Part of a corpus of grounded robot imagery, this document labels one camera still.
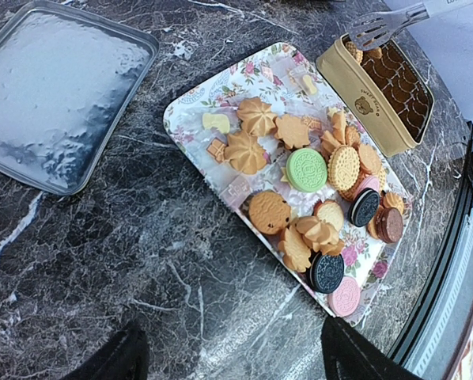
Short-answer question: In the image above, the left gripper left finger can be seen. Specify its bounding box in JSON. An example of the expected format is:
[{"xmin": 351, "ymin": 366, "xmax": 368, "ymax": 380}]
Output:
[{"xmin": 62, "ymin": 321, "xmax": 149, "ymax": 379}]

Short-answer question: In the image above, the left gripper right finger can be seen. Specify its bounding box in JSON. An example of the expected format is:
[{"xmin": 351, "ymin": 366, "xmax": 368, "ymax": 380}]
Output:
[{"xmin": 321, "ymin": 317, "xmax": 414, "ymax": 380}]

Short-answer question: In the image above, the floral cookie tray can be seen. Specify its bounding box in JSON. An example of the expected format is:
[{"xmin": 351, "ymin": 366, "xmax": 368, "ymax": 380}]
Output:
[{"xmin": 163, "ymin": 42, "xmax": 412, "ymax": 326}]

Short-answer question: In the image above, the round yellow biscuit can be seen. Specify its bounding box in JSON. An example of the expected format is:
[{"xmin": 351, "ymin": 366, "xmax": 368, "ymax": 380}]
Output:
[{"xmin": 344, "ymin": 41, "xmax": 364, "ymax": 64}]

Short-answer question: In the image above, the pink sandwich cookie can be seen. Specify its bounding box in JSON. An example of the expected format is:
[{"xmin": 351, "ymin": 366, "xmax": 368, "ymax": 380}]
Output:
[
  {"xmin": 328, "ymin": 276, "xmax": 361, "ymax": 317},
  {"xmin": 356, "ymin": 176, "xmax": 380, "ymax": 195}
]

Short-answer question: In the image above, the black sandwich cookie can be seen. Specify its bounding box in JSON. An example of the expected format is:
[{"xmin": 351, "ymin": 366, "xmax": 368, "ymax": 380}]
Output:
[
  {"xmin": 308, "ymin": 253, "xmax": 345, "ymax": 295},
  {"xmin": 347, "ymin": 188, "xmax": 380, "ymax": 227}
]

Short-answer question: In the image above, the brown chocolate cookie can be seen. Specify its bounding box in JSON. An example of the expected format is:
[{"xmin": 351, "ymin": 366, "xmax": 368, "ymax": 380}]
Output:
[{"xmin": 377, "ymin": 207, "xmax": 403, "ymax": 244}]

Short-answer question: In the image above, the green sandwich cookie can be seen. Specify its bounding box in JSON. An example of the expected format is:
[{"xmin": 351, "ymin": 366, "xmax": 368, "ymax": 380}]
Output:
[{"xmin": 286, "ymin": 148, "xmax": 327, "ymax": 192}]

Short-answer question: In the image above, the swirl butter cookie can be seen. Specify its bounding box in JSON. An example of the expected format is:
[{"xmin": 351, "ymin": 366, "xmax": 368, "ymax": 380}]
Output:
[{"xmin": 236, "ymin": 97, "xmax": 278, "ymax": 137}]

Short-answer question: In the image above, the gold cookie tin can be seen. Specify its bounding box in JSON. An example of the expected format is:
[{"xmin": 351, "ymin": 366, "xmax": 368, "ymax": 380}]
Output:
[{"xmin": 316, "ymin": 35, "xmax": 434, "ymax": 158}]

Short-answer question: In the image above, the silver tin lid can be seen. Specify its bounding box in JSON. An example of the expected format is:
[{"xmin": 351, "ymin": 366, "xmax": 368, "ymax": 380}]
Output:
[{"xmin": 0, "ymin": 1, "xmax": 159, "ymax": 196}]

